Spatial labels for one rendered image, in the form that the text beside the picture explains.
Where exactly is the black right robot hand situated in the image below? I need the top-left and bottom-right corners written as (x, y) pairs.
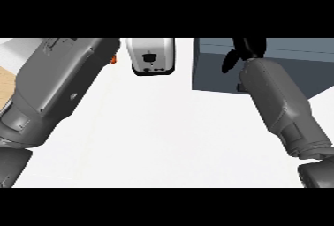
top-left (220, 38), bottom-right (267, 74)

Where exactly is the pale wooden drawer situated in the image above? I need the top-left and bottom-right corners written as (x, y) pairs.
top-left (0, 65), bottom-right (17, 113)

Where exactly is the dark grey box appliance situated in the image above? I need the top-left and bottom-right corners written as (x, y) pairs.
top-left (192, 38), bottom-right (334, 101)

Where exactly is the silver grey appliance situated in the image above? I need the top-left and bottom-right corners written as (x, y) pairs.
top-left (125, 38), bottom-right (177, 77)

